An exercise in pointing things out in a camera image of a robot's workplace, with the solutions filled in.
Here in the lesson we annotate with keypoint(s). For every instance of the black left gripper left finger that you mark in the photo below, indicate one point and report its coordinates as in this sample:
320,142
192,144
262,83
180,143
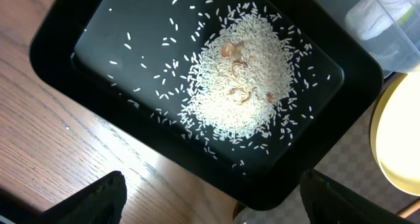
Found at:
101,202

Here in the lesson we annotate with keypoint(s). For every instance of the clump of cooked rice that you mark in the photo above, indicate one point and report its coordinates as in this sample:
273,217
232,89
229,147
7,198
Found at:
235,77

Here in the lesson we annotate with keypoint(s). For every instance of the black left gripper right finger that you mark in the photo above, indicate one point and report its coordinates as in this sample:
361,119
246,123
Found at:
327,201

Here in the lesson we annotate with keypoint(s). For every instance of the clear plastic bin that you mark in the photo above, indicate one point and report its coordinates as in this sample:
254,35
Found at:
387,29

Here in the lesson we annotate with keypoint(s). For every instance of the black waste tray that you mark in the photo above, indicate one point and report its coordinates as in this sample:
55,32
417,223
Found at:
70,53

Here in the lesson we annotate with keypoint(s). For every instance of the yellow plate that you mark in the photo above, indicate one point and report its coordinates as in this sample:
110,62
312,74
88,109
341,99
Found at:
394,133

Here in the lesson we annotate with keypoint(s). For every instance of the white tissue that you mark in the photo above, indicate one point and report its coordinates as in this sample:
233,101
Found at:
369,18

